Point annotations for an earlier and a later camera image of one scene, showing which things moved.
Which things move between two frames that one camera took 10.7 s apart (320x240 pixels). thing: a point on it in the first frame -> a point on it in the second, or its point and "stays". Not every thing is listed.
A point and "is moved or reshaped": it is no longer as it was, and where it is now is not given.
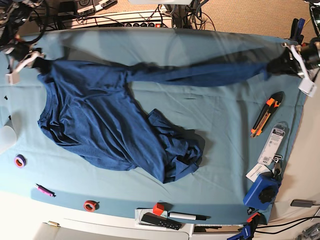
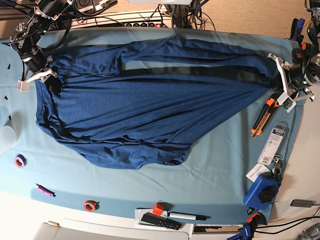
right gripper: [308, 57] -> [294, 80]
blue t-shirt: [90, 112] is moved or reshaped
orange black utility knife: [272, 104] stays
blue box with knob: [263, 192] stays
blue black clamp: [297, 26] stays
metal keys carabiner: [277, 170] stays
